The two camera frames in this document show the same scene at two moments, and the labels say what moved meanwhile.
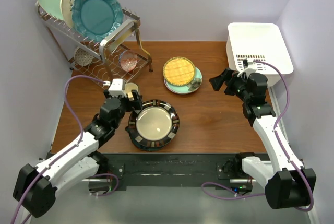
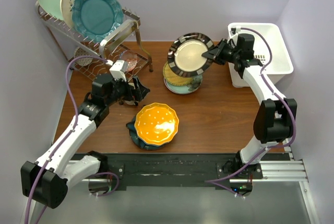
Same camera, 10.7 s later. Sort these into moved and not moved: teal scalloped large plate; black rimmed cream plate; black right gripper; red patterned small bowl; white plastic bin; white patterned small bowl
Moved: black right gripper; black rimmed cream plate
Not moved: white patterned small bowl; white plastic bin; teal scalloped large plate; red patterned small bowl
